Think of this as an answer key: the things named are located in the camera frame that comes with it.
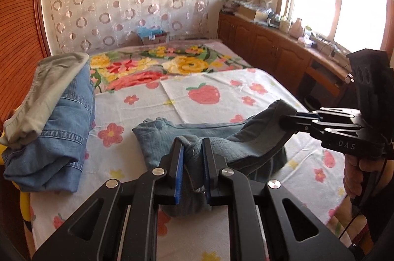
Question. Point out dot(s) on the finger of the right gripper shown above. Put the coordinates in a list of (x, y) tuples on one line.
[(300, 115), (295, 124)]

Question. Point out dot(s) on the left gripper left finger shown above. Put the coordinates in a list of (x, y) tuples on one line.
[(170, 186)]

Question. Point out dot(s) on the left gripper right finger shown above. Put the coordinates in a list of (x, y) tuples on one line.
[(213, 164)]

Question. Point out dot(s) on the teal grey pants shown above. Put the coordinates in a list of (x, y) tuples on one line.
[(254, 147)]

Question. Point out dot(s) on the right hand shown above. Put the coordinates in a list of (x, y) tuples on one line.
[(354, 169)]

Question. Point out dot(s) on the wooden side cabinet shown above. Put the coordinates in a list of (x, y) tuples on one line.
[(314, 79)]

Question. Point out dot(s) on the white strawberry flower blanket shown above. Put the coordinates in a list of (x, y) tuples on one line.
[(204, 105)]

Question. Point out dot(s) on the cardboard box on cabinet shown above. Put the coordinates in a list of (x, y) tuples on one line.
[(253, 14)]

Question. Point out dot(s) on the folded blue jeans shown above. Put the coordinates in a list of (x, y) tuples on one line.
[(54, 161)]

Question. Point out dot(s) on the large floral bedspread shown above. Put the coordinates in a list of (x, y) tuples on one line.
[(139, 65)]

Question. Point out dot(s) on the cardboard box with blue cloth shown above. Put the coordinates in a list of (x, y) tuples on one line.
[(149, 36)]

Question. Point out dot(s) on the folded beige garment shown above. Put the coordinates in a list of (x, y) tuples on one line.
[(51, 78)]

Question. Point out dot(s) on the wooden louvered wardrobe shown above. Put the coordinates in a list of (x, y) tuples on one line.
[(23, 45)]

